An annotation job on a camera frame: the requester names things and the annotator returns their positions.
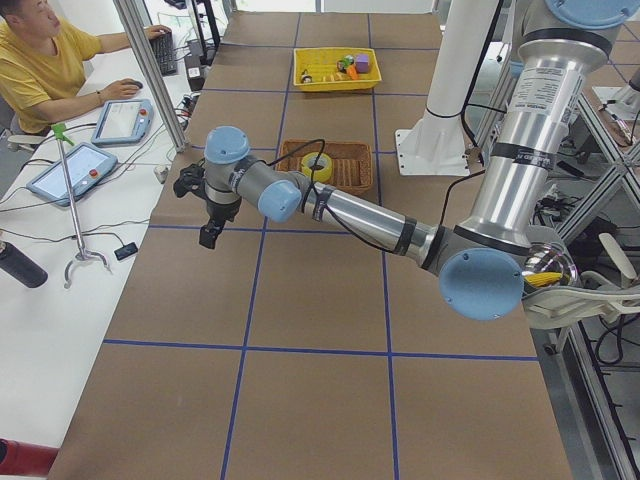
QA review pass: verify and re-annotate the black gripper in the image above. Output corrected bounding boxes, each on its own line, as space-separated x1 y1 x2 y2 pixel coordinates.
199 192 241 249

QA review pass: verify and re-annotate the yellow clear tape roll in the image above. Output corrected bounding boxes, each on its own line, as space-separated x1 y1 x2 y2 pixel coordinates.
300 152 333 183

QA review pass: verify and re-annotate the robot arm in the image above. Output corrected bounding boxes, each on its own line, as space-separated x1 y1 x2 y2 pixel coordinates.
201 1 639 320

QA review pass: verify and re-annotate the brown wicker basket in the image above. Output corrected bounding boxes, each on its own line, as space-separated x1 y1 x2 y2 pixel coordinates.
275 139 373 196

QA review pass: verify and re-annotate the yellow woven tray basket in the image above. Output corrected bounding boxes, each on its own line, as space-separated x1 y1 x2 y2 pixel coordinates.
293 47 382 92

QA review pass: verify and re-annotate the small black device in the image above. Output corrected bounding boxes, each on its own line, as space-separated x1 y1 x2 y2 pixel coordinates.
114 242 138 261

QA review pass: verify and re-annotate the black power strip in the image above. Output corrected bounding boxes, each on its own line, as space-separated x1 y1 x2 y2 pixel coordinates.
174 92 200 129

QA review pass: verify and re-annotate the teach pendant near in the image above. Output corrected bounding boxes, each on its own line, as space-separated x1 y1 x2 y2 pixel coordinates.
26 142 117 207

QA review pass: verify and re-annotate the teach pendant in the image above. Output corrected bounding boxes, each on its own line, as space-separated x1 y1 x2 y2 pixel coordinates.
91 99 154 147
26 142 117 207

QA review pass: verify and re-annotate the teach pendant far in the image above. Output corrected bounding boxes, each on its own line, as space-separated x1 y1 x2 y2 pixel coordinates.
91 99 154 147

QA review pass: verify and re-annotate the black box with label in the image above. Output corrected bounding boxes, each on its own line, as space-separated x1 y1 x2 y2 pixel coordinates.
184 53 210 92

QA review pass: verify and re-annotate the black keyboard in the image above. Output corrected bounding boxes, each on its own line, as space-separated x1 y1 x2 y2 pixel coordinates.
149 32 178 76

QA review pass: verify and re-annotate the black thermos bottle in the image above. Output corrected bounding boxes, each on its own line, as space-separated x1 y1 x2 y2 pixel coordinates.
1 241 48 288

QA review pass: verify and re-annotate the toy croissant bread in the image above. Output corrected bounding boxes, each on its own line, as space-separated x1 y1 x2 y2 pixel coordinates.
322 72 350 83

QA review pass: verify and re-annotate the orange toy carrot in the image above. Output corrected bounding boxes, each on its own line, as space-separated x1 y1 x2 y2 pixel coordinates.
346 64 359 81

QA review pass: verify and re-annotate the man in yellow shirt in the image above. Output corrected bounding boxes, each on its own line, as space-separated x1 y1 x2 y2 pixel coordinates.
1 1 138 135

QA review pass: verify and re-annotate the purple foam block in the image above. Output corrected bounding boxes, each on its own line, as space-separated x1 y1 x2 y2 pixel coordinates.
354 53 371 74

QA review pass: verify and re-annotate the red cylinder roll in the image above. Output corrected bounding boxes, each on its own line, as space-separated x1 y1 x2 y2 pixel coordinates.
1 439 59 477

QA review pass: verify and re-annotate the steel bowl with corn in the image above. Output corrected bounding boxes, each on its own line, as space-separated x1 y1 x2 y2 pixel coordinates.
522 242 579 294

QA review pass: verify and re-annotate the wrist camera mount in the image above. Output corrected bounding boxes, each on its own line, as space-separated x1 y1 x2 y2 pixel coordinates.
173 160 205 199

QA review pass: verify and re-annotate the aluminium frame post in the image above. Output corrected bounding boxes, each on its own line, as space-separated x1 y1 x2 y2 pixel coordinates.
113 0 187 153

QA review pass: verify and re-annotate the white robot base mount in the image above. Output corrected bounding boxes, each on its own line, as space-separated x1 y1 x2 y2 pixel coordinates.
395 0 501 176

